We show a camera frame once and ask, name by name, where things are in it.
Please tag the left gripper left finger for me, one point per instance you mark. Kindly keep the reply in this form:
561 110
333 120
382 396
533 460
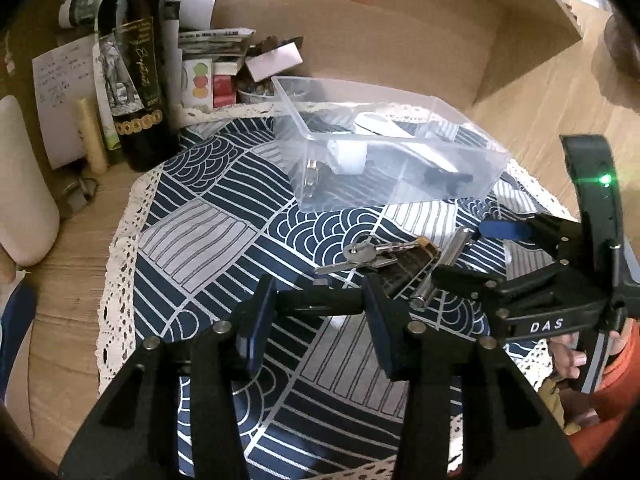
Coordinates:
253 322

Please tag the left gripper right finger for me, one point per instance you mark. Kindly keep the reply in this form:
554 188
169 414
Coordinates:
387 320

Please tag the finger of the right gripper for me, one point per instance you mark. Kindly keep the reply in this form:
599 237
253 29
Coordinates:
560 238
494 288

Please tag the white charger cube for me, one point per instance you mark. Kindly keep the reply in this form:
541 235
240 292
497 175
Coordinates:
347 157

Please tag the white shoehorn-shaped device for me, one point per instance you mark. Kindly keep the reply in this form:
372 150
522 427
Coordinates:
371 123

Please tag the person's right hand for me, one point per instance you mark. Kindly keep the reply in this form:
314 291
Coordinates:
567 360

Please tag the black gold-banded cylinder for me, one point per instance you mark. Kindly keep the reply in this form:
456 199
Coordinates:
408 266

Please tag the blue patterned lace tablecloth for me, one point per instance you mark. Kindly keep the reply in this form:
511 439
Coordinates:
198 233

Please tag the bunch of keys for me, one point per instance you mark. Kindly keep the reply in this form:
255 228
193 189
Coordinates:
369 255

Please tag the clear plastic storage box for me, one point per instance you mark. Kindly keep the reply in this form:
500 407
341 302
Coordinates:
310 112

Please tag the wooden shelf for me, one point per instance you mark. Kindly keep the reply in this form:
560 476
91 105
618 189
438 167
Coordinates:
530 33

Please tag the wooden stick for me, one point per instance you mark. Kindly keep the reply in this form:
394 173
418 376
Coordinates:
90 131

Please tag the pink ceramic mug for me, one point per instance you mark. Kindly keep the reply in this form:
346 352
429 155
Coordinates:
29 215

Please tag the red small box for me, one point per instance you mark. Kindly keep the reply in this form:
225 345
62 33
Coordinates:
223 87

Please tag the traffic light card box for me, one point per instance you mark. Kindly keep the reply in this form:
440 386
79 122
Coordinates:
197 84

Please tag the white card box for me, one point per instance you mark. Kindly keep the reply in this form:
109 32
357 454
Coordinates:
273 62

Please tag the white handwritten note paper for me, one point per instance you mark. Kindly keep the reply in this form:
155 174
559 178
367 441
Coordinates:
63 76

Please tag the dark wine bottle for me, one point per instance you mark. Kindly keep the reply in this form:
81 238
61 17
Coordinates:
132 53

